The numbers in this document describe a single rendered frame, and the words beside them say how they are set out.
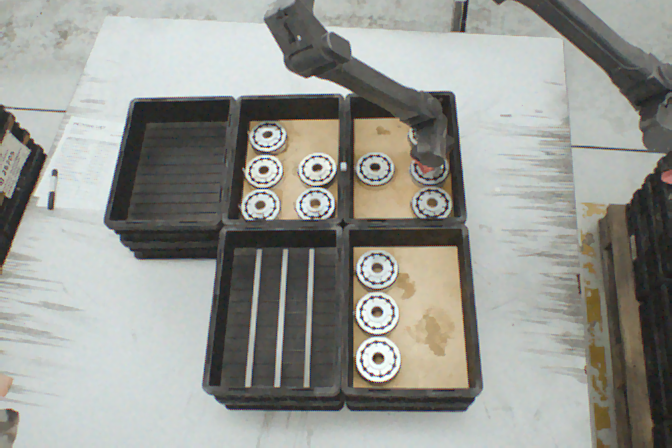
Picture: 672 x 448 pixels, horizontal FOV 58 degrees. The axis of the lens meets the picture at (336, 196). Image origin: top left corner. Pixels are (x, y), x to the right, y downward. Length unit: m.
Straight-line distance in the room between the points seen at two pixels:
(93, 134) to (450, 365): 1.30
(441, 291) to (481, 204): 0.36
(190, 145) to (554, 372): 1.14
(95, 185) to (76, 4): 1.82
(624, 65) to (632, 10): 2.23
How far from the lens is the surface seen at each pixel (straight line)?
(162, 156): 1.80
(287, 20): 1.11
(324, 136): 1.73
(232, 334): 1.52
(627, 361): 2.33
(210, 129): 1.81
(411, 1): 3.27
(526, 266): 1.73
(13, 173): 2.60
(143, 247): 1.71
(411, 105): 1.36
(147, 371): 1.70
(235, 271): 1.58
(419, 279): 1.53
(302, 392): 1.36
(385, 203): 1.62
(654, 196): 2.32
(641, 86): 1.26
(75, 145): 2.09
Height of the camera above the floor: 2.26
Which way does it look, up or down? 61 degrees down
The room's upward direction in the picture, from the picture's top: 7 degrees counter-clockwise
